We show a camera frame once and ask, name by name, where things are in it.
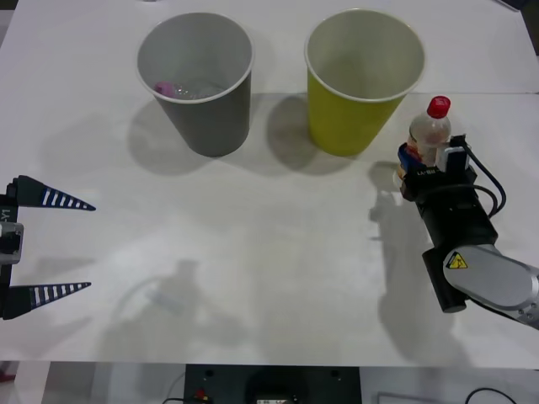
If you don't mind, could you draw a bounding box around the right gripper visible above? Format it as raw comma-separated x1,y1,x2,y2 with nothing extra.
397,141,480,204

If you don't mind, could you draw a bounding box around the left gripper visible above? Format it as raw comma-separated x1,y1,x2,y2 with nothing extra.
0,193,93,322

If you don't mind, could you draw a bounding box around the clear bottle with red cap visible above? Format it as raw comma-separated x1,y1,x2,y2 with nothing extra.
393,95,455,186

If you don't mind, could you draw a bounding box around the yellow-green plastic waste bin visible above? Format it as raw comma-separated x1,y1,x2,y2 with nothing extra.
303,7,427,157

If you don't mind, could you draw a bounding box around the grey plastic waste bin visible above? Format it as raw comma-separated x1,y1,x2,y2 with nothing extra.
136,11,257,159

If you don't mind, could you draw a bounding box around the clear bottle with pink cap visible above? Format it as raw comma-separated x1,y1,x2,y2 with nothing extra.
153,79,225,102

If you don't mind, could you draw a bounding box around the black robot torso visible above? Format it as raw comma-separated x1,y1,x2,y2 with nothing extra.
184,363,361,404

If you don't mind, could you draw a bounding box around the black cable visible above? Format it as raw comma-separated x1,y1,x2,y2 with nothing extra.
466,386,520,404

